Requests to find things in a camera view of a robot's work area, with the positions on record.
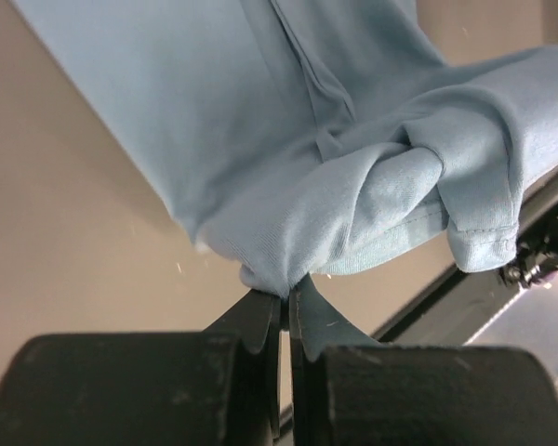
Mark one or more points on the light blue t shirt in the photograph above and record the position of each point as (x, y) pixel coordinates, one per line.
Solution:
(300, 137)

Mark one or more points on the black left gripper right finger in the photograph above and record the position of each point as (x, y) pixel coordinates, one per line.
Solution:
(349, 389)

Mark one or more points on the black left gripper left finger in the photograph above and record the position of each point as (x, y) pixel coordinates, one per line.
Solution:
(214, 387)

